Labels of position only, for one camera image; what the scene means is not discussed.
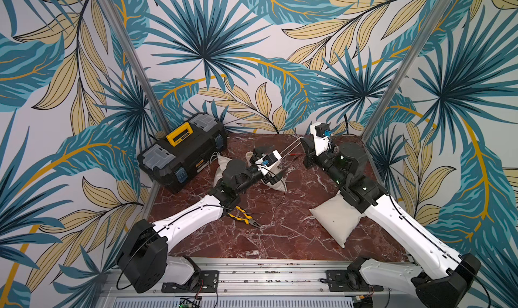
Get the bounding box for white bag drawstring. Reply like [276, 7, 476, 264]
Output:
[279, 138, 302, 162]

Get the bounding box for white drawstring soil bag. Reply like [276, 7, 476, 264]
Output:
[246, 150, 287, 192]

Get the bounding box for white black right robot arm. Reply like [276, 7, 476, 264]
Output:
[302, 122, 481, 307]

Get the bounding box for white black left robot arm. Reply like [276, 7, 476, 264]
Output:
[116, 148, 283, 293]

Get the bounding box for white cloth bag near toolbox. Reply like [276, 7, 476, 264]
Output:
[213, 154, 231, 187]

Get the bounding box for large white cloth bag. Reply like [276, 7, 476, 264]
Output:
[310, 192, 365, 248]

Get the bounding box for yellow black pliers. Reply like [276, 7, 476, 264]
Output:
[227, 206, 261, 228]

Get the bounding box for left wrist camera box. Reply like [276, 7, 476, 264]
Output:
[250, 146, 277, 166]

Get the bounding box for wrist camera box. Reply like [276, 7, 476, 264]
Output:
[250, 146, 277, 166]
[314, 123, 332, 138]

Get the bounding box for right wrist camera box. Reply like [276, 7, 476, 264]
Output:
[314, 123, 332, 138]

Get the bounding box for black toolbox yellow handle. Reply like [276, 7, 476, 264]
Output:
[137, 113, 227, 193]

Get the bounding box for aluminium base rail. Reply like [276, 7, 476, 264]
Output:
[94, 256, 418, 308]

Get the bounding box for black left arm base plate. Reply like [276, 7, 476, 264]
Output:
[161, 270, 220, 294]

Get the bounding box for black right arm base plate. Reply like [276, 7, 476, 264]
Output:
[320, 270, 362, 292]

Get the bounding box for aluminium right corner post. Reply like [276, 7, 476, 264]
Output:
[362, 0, 451, 144]

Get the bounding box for aluminium corner post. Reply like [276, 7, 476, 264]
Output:
[98, 0, 171, 134]
[362, 0, 451, 144]

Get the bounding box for aluminium left corner post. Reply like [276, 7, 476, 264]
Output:
[98, 0, 171, 134]

